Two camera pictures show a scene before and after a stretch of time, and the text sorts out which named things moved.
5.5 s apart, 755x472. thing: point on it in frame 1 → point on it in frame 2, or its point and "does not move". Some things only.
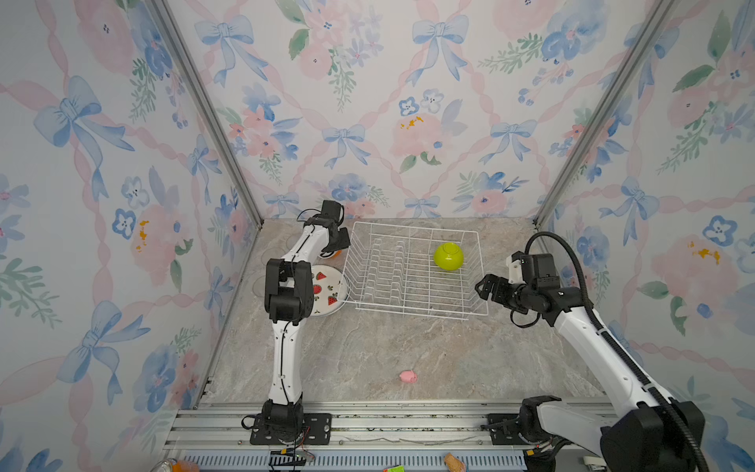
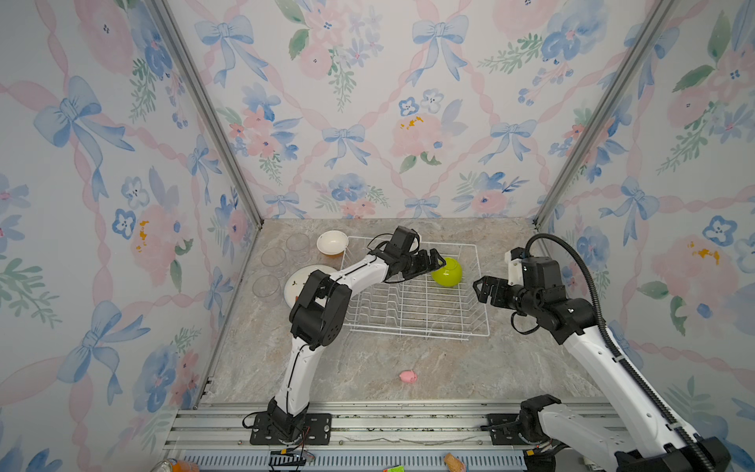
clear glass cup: x=260 y=286 does not move
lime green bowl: x=448 y=256 → x=449 y=274
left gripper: x=346 y=240 → x=424 y=265
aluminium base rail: x=367 y=437 does not move
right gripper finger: x=499 y=288 does not move
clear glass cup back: x=272 y=253 does not move
